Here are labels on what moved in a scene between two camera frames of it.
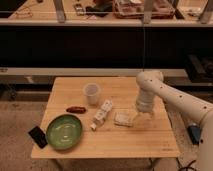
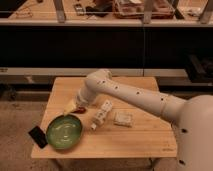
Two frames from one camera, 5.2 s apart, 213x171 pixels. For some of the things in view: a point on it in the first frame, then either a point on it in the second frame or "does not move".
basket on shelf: x=134 y=9 does not move
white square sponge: x=124 y=119 does not move
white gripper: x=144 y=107 -> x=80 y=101
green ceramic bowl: x=64 y=132 does not move
